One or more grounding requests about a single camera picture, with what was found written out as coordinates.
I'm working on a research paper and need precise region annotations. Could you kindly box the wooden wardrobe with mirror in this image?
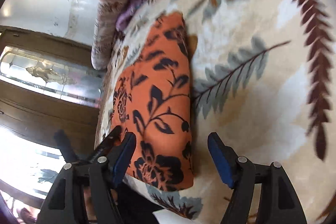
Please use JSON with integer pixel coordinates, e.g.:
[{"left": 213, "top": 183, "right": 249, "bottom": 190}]
[{"left": 1, "top": 26, "right": 104, "bottom": 208}]

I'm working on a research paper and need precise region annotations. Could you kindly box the cream leaf-pattern blanket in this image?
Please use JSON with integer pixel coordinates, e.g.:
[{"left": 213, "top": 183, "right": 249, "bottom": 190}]
[{"left": 97, "top": 0, "right": 335, "bottom": 223}]

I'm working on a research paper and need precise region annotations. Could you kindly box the striped beige rolled quilt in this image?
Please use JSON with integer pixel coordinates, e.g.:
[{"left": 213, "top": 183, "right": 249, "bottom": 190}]
[{"left": 91, "top": 0, "right": 128, "bottom": 71}]

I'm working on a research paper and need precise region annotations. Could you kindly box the orange black floral garment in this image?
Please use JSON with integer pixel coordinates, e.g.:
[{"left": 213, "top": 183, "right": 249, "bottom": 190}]
[{"left": 110, "top": 12, "right": 194, "bottom": 192}]

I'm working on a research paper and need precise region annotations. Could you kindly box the purple cloth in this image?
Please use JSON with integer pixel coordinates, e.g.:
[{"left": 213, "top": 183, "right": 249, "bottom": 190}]
[{"left": 116, "top": 0, "right": 144, "bottom": 32}]

